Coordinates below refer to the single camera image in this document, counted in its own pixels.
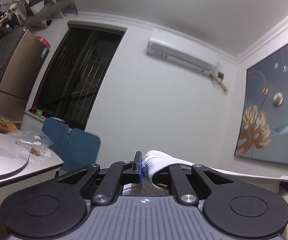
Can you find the clear plastic bag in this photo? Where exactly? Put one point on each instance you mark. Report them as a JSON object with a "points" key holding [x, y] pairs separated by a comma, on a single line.
{"points": [[36, 142]]}

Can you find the gold refrigerator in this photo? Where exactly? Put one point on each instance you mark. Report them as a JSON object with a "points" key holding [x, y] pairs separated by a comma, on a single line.
{"points": [[21, 58]]}

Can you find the white table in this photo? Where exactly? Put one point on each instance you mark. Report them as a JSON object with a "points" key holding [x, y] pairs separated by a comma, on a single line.
{"points": [[19, 168]]}

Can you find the blue chair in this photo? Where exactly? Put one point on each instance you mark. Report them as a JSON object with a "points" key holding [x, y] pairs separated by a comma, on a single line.
{"points": [[75, 147]]}

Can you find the white garment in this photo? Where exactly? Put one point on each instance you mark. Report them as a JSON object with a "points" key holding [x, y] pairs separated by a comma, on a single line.
{"points": [[154, 161]]}

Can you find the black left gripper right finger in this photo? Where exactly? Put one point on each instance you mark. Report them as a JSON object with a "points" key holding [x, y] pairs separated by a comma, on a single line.
{"points": [[232, 208]]}

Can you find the leaf wall painting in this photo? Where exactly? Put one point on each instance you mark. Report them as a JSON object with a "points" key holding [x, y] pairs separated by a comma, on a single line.
{"points": [[264, 126]]}

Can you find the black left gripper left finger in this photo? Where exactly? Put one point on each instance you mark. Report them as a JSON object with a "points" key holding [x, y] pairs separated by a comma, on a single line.
{"points": [[59, 206]]}

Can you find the white air conditioner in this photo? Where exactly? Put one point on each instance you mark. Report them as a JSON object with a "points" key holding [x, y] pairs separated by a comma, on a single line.
{"points": [[182, 52]]}

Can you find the dark window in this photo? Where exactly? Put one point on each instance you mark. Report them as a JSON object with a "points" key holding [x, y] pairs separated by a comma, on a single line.
{"points": [[74, 75]]}

